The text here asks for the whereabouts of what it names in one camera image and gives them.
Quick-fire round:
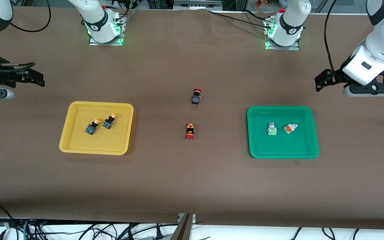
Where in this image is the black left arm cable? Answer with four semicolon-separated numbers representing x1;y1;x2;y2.
324;0;342;73

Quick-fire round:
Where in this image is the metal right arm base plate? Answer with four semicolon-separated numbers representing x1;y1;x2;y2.
89;13;126;46

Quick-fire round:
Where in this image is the red push button orange block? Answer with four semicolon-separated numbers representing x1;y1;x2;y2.
185;123;196;140

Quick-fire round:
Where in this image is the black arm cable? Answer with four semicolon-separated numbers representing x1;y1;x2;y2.
10;0;52;33
324;0;342;73

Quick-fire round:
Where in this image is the black cable across cloth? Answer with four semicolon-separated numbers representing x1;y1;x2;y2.
208;10;273;27

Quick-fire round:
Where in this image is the yellow push button blue block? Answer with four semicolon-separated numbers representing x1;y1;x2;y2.
102;113;118;130
85;118;101;136

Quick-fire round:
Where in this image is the black right base cable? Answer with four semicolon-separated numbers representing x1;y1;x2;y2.
112;0;140;25

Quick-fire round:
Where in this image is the yellow plastic tray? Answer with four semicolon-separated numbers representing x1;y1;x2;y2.
59;101;134;156

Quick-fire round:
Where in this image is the black plug with cable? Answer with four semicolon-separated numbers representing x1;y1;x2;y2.
153;223;164;240

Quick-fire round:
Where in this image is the dark brown table beam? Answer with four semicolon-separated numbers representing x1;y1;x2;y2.
170;213;196;240

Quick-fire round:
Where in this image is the green plastic tray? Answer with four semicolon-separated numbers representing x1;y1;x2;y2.
247;106;320;159

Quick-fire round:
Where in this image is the red push button black block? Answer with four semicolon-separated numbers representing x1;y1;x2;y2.
191;88;202;105

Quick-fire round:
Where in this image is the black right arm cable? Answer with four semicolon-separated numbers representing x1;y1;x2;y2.
10;0;52;33

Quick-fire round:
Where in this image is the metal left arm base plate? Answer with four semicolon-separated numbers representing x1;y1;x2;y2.
264;17;300;51

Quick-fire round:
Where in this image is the green floor cable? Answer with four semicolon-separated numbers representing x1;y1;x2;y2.
23;218;32;240

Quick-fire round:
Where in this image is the aluminium frame rail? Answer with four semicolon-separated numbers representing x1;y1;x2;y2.
173;0;223;11

